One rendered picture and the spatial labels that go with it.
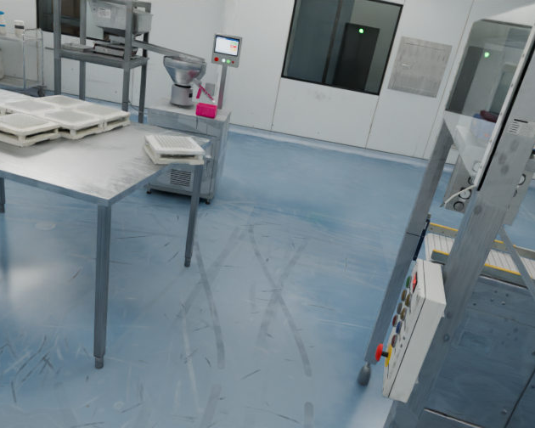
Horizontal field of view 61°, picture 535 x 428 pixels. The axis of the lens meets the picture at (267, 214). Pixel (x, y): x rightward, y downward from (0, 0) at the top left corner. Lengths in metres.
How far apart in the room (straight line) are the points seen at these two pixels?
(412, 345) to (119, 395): 1.50
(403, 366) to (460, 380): 1.12
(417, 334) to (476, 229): 0.24
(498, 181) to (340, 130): 5.77
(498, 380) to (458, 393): 0.17
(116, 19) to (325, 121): 3.21
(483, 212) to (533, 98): 0.22
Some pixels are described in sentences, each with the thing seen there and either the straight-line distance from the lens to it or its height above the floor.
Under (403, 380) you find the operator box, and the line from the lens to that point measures 1.05.
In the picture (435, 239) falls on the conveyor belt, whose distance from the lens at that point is 1.97.
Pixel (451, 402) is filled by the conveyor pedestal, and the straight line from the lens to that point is 2.20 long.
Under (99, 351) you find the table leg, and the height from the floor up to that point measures 0.10.
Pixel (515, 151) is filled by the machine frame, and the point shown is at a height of 1.45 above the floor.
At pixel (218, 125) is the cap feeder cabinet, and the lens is 3.78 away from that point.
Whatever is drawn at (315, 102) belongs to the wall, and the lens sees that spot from 6.58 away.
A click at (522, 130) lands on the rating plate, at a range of 0.96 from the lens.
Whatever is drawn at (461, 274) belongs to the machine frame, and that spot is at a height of 1.18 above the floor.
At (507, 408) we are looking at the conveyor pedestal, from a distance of 2.23.
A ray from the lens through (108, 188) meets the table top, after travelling 1.91.
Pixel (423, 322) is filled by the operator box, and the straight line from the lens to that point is 0.96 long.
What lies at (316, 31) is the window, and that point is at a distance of 6.49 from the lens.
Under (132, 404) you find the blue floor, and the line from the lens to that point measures 2.18.
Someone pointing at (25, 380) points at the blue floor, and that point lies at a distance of 2.32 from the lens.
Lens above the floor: 1.59
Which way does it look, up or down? 23 degrees down
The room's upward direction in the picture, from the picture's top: 11 degrees clockwise
